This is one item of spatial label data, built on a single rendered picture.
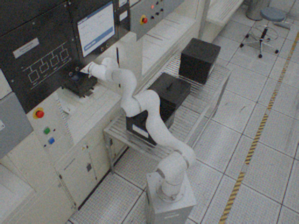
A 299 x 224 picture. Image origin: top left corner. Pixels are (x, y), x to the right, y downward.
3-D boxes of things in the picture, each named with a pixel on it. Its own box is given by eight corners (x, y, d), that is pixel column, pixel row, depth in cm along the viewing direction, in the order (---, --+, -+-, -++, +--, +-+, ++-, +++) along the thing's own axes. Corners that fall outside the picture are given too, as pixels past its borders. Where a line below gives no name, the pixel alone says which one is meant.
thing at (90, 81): (79, 103, 191) (73, 73, 166) (59, 91, 196) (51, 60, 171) (98, 84, 204) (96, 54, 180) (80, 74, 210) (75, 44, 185)
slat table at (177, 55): (162, 206, 232) (170, 168, 174) (110, 174, 251) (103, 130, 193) (214, 116, 305) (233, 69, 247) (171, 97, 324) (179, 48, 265)
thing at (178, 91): (174, 112, 207) (176, 102, 197) (145, 97, 216) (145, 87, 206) (190, 92, 223) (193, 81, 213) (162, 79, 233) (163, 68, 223)
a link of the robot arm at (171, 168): (187, 178, 150) (195, 158, 131) (164, 196, 142) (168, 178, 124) (174, 163, 156) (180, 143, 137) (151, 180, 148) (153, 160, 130)
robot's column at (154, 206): (180, 234, 217) (197, 204, 158) (149, 242, 212) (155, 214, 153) (171, 203, 234) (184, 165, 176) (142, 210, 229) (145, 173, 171)
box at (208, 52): (205, 84, 230) (211, 63, 211) (177, 74, 238) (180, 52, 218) (215, 67, 246) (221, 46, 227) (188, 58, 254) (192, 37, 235)
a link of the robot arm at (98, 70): (96, 61, 168) (89, 73, 167) (111, 68, 164) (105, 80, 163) (101, 66, 176) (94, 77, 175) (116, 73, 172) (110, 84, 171)
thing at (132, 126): (125, 129, 194) (124, 115, 181) (145, 107, 209) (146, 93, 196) (155, 146, 185) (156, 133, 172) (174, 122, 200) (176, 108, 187)
